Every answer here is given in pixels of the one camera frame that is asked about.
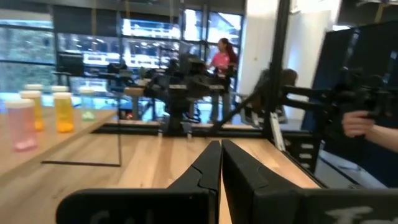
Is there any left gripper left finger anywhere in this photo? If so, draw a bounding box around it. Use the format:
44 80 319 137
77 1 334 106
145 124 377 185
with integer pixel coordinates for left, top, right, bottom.
55 140 222 224

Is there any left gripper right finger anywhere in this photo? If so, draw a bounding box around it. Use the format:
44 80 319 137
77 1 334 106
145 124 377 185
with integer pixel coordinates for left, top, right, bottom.
222 139 398 224

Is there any small orange medicine bottle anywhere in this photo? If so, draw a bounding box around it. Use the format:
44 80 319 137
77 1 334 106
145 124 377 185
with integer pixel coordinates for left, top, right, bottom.
52 92 75 134
20 90 45 131

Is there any pink medicine bottle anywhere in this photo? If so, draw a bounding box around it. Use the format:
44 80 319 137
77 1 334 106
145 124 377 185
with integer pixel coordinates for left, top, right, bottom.
5 98 39 152

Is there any person's forearm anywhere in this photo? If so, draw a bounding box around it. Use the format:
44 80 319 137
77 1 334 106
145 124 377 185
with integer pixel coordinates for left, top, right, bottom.
365 123 398 154

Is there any person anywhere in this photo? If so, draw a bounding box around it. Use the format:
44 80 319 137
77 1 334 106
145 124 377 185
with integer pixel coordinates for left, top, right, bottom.
310 20 398 189
206 37 240 124

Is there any wooden workbench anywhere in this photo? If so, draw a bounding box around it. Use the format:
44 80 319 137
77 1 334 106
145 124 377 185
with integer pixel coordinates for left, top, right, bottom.
124 86 147 121

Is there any silver aluminium extrusion bar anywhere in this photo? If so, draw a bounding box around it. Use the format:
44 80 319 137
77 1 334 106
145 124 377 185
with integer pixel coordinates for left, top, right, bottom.
269 111 287 152

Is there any brown jacket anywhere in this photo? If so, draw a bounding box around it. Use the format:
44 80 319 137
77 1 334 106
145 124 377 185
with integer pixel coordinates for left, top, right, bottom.
253 68 299 108

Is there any person's hand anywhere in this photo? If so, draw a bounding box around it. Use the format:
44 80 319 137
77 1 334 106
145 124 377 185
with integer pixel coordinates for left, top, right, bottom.
341 110 376 139

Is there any black monitor on stand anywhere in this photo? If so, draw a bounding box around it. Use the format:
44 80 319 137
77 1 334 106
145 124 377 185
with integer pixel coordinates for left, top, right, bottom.
57 52 85 77

